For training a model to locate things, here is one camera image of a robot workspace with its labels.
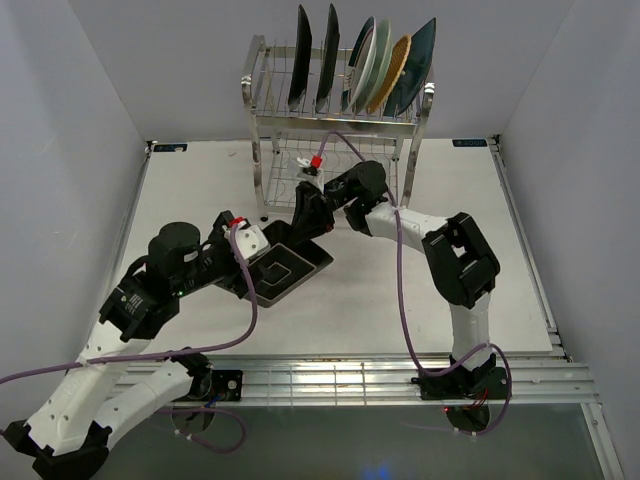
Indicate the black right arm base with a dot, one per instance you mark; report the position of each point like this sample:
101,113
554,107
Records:
487,381

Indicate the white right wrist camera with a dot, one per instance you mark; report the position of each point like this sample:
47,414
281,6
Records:
310,170

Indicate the aluminium front rail frame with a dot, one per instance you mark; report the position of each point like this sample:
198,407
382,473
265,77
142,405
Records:
337,340

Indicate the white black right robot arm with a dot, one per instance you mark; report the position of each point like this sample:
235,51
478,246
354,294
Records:
462,264

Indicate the stainless steel dish rack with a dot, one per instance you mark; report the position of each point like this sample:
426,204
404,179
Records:
279,135

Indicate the dark teal square plate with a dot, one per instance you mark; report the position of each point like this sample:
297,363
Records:
416,70

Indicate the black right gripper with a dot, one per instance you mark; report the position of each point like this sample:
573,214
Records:
312,215

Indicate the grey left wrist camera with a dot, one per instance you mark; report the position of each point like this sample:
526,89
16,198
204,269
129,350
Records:
250,240

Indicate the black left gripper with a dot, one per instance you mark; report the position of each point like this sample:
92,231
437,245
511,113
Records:
237,278

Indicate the white plate teal red rim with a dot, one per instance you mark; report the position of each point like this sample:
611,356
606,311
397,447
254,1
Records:
360,65

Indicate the woven bamboo round plate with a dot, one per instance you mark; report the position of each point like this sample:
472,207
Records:
399,56

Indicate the cream square floral plate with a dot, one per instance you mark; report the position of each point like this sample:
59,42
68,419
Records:
282,268

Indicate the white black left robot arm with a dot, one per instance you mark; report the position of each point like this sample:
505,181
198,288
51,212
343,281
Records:
114,384

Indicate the light green floral plate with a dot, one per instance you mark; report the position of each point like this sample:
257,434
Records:
380,64

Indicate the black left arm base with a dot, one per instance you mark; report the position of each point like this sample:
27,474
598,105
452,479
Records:
220,385

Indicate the black square floral plate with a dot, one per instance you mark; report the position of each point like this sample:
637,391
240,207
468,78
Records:
331,46
300,72

